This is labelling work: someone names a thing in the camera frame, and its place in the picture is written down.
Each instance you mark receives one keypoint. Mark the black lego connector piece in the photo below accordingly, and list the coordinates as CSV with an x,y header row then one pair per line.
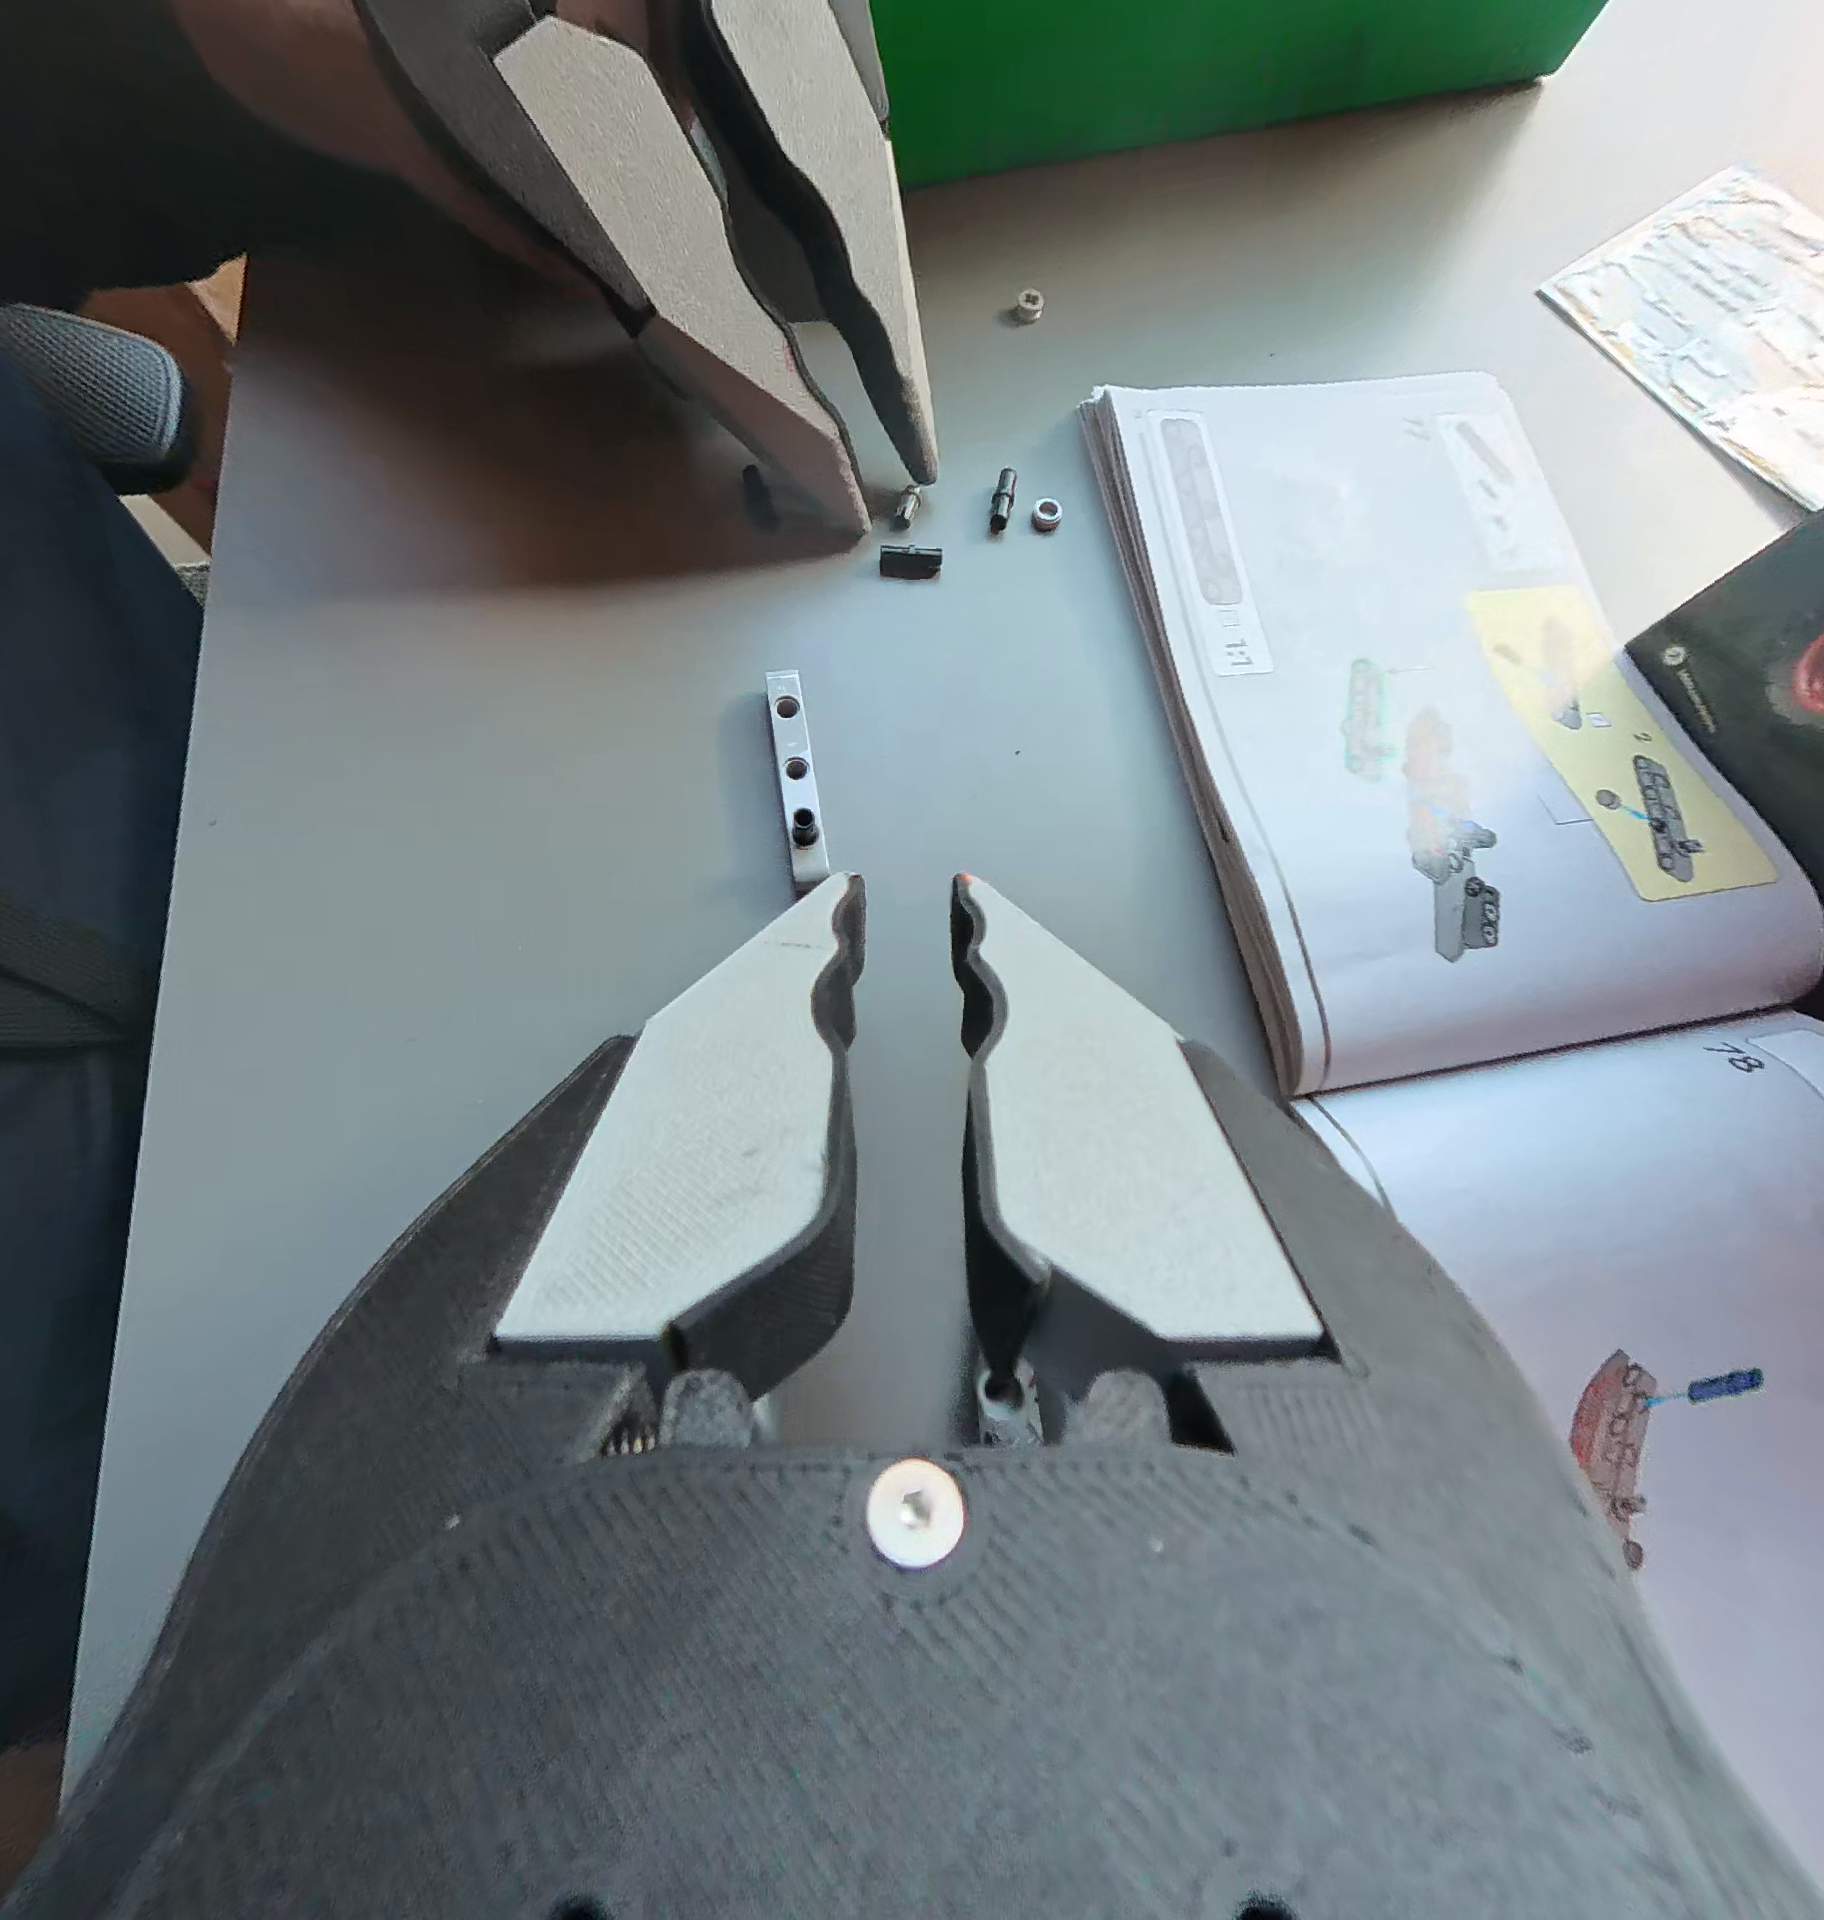
x,y
911,562

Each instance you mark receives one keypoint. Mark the black box with red wheels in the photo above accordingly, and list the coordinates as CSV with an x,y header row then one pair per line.
x,y
1781,721

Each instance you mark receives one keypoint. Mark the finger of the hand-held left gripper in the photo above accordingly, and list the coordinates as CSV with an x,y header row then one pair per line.
x,y
657,196
837,166

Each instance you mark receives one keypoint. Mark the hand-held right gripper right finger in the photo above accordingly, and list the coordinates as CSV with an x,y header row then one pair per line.
x,y
1121,1170

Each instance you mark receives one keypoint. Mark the grey lego beam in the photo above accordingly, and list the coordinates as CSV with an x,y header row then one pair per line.
x,y
791,735

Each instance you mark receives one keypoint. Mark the person's left forearm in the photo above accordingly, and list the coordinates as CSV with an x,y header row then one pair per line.
x,y
101,136

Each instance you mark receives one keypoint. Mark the black lego pin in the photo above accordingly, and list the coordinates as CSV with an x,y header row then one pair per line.
x,y
1001,502

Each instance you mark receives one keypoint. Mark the green box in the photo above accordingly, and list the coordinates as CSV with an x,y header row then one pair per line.
x,y
1212,75

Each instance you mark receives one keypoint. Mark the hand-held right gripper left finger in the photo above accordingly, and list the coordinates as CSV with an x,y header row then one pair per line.
x,y
702,1155

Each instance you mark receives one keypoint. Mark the grey chair armrest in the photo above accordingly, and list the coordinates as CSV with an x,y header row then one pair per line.
x,y
87,391

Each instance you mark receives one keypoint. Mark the open lego instruction booklet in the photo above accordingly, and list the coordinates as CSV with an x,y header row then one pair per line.
x,y
1376,676

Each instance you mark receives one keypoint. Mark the person's dark trousers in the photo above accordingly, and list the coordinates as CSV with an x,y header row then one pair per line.
x,y
42,721

